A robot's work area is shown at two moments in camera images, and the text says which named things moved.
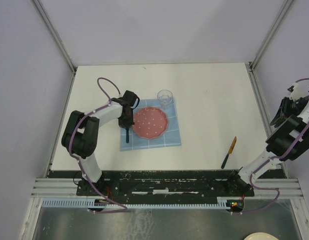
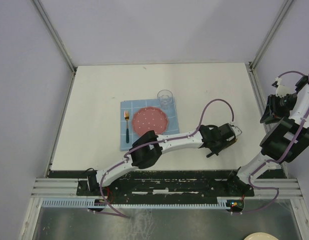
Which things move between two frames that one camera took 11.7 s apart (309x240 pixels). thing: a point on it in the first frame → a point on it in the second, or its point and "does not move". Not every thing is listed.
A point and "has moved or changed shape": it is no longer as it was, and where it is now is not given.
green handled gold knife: x=230 y=150 has moved or changed shape
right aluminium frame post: x=266 y=41 does not move
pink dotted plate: x=150 y=122 does not move
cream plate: x=261 y=236 does not move
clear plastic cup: x=165 y=97 does not move
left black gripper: x=128 y=124 → x=215 y=150
